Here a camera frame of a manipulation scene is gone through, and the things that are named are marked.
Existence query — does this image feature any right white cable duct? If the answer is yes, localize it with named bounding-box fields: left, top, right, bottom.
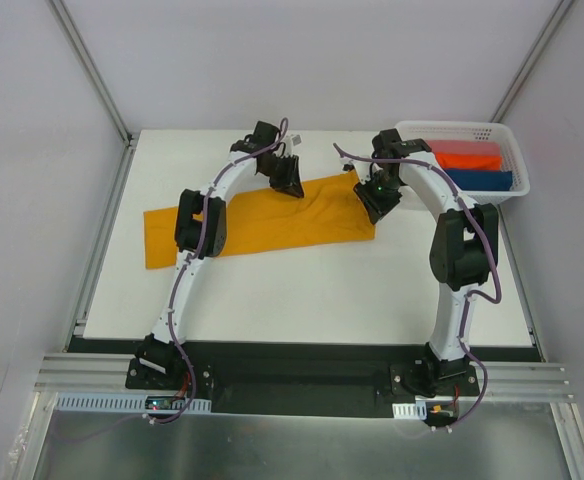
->
left=392, top=401, right=427, bottom=421

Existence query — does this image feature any pink rolled t shirt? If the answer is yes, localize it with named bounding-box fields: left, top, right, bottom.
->
left=426, top=140, right=501, bottom=156

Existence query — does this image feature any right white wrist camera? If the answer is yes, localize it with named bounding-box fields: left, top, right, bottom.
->
left=340, top=155, right=355, bottom=172

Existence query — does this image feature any blue rolled t shirt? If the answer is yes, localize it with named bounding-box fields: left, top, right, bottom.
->
left=446, top=169, right=513, bottom=192

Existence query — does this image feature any left white cable duct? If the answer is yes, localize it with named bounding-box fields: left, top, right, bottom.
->
left=55, top=393, right=212, bottom=415

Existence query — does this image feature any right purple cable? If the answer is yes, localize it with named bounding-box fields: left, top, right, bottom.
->
left=332, top=142, right=503, bottom=351

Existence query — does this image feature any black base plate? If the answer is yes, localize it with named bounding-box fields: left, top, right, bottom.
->
left=125, top=341, right=479, bottom=418

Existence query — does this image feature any orange rolled t shirt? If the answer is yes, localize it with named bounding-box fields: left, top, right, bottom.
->
left=435, top=153, right=502, bottom=171

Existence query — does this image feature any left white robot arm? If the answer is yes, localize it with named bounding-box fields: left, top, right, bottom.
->
left=148, top=118, right=304, bottom=358

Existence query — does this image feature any white cable duct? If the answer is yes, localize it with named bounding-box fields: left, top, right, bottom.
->
left=392, top=401, right=427, bottom=421
left=55, top=393, right=212, bottom=415

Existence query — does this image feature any yellow t shirt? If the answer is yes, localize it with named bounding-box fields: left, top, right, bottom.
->
left=142, top=174, right=379, bottom=272

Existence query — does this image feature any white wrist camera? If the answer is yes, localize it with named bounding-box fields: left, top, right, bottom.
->
left=284, top=134, right=302, bottom=152
left=340, top=155, right=355, bottom=172

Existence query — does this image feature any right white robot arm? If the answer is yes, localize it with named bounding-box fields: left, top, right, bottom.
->
left=339, top=128, right=502, bottom=395

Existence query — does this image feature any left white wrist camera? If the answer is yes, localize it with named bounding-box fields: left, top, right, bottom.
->
left=284, top=134, right=302, bottom=152

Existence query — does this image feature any white plastic basket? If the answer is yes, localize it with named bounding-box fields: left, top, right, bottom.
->
left=396, top=120, right=530, bottom=205

